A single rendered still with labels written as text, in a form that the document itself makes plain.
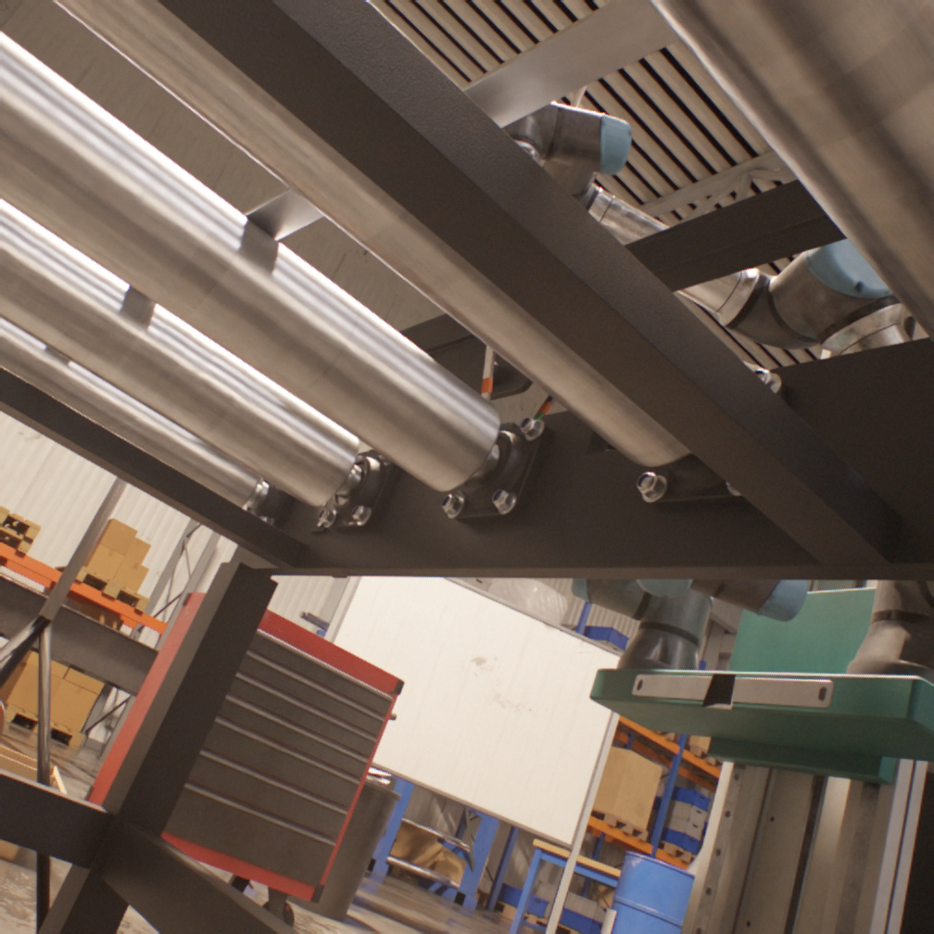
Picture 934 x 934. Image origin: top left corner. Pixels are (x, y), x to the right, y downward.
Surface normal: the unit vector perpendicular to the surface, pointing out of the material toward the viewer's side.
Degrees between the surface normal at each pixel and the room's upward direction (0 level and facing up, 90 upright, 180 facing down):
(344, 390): 138
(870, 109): 166
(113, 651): 90
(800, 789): 90
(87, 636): 90
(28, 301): 132
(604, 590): 143
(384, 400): 127
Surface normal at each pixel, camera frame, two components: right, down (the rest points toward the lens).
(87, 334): 0.25, 0.41
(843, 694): -0.81, -0.49
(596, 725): 0.23, -0.32
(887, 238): -0.49, 0.85
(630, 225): 0.03, -0.04
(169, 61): -0.27, 0.83
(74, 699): 0.58, -0.12
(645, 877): -0.54, -0.53
